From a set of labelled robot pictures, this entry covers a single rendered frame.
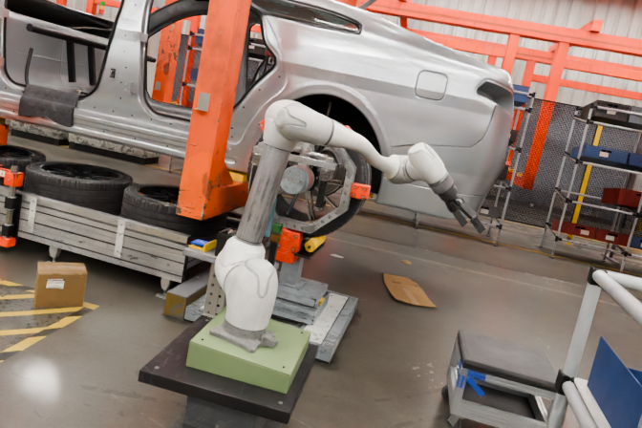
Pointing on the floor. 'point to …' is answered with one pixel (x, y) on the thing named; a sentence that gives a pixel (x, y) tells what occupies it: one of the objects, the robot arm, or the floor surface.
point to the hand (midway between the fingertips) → (472, 225)
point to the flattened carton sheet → (406, 290)
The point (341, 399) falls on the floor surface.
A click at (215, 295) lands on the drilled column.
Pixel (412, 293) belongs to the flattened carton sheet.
